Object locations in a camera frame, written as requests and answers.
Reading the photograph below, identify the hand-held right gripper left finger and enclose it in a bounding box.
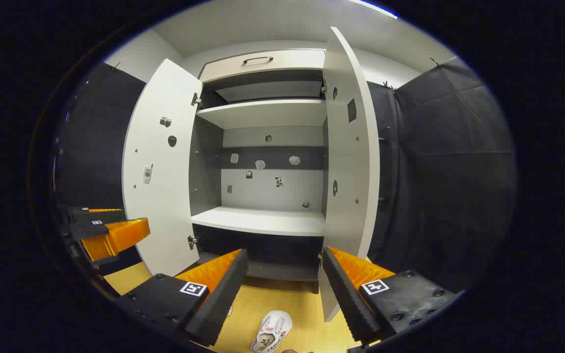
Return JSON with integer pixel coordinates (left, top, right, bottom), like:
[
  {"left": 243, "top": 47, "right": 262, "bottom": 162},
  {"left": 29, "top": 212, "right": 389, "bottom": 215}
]
[{"left": 116, "top": 249, "right": 250, "bottom": 347}]

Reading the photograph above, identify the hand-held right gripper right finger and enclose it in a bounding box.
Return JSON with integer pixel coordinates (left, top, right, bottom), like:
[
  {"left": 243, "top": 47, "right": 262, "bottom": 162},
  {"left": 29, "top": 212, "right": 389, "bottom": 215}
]
[{"left": 322, "top": 247, "right": 460, "bottom": 344}]

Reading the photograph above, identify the white cabinet door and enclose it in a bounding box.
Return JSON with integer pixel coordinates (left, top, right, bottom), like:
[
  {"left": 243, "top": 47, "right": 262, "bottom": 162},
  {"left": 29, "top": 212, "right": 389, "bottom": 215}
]
[
  {"left": 318, "top": 26, "right": 380, "bottom": 323},
  {"left": 122, "top": 58, "right": 204, "bottom": 277}
]

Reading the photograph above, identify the white cabinet drawer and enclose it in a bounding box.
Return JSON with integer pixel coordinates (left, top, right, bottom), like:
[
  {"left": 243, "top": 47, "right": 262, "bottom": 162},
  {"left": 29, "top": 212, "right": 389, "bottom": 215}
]
[{"left": 199, "top": 49, "right": 326, "bottom": 83}]

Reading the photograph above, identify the black backdrop cloth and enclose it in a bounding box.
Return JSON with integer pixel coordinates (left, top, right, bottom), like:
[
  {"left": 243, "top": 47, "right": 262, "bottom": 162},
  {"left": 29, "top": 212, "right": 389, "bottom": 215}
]
[{"left": 54, "top": 56, "right": 516, "bottom": 290}]

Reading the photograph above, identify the ceiling light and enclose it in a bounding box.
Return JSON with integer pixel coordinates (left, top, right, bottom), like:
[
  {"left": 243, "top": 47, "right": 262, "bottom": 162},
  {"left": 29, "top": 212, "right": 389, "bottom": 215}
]
[{"left": 350, "top": 0, "right": 399, "bottom": 20}]

